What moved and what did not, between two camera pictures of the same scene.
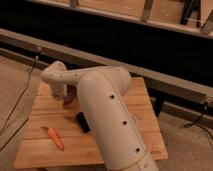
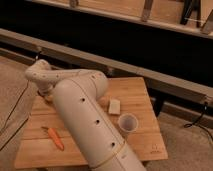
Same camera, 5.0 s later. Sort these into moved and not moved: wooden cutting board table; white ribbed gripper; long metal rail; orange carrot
Moved: white ribbed gripper
Not moved: long metal rail; wooden cutting board table; orange carrot
